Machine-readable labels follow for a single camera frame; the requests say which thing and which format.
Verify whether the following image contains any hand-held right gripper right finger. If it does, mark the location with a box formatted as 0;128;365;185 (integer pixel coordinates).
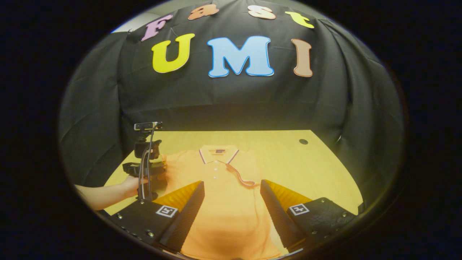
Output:
260;179;363;253

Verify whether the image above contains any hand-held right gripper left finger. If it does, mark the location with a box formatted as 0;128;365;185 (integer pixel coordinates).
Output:
108;181;205;253

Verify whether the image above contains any orange T-shirt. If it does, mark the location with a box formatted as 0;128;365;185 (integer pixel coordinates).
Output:
161;144;289;260

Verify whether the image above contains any black backdrop cloth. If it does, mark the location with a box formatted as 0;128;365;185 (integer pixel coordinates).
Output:
58;0;405;213

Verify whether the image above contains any black camera cable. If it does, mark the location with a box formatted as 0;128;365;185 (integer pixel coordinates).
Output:
139;123;159;201

